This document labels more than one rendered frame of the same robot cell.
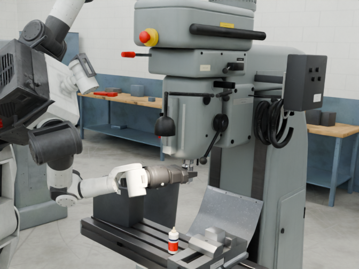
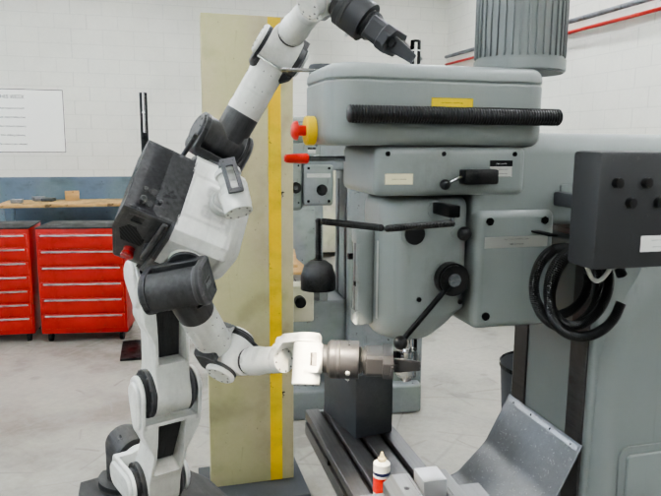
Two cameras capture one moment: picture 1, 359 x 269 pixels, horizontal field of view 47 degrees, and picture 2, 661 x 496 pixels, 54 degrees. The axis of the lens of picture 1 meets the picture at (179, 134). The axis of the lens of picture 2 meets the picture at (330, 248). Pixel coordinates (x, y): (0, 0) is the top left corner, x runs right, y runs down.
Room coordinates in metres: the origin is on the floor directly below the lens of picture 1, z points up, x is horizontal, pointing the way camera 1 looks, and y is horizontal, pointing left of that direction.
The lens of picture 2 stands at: (0.31, -0.72, 1.74)
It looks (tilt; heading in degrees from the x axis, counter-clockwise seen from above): 9 degrees down; 35
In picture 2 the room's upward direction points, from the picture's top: straight up
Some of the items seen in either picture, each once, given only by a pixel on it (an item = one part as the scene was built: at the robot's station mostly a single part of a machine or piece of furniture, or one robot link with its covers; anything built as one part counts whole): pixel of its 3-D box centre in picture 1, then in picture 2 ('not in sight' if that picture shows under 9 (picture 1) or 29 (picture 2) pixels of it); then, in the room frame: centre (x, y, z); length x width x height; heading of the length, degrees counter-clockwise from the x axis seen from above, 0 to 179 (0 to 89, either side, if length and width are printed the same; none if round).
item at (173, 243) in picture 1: (173, 239); (381, 473); (1.57, 0.01, 0.96); 0.04 x 0.04 x 0.11
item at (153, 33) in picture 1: (150, 37); (309, 130); (1.42, 0.11, 1.76); 0.06 x 0.02 x 0.06; 50
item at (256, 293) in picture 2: not in sight; (249, 264); (2.63, 1.38, 1.15); 0.52 x 0.40 x 2.30; 140
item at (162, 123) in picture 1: (165, 125); (318, 274); (1.37, 0.05, 1.47); 0.07 x 0.07 x 0.06
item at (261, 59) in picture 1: (257, 66); (606, 176); (1.98, -0.36, 1.66); 0.80 x 0.23 x 0.20; 140
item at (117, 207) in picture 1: (118, 199); (356, 389); (1.89, 0.28, 1.00); 0.22 x 0.12 x 0.20; 60
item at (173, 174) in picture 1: (167, 175); (366, 361); (1.55, 0.04, 1.24); 0.13 x 0.12 x 0.10; 32
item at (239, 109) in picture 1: (218, 111); (488, 259); (1.74, -0.16, 1.47); 0.24 x 0.19 x 0.26; 50
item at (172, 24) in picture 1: (195, 26); (419, 108); (1.61, -0.05, 1.81); 0.47 x 0.26 x 0.16; 140
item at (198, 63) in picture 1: (198, 62); (430, 168); (1.63, -0.07, 1.68); 0.34 x 0.24 x 0.10; 140
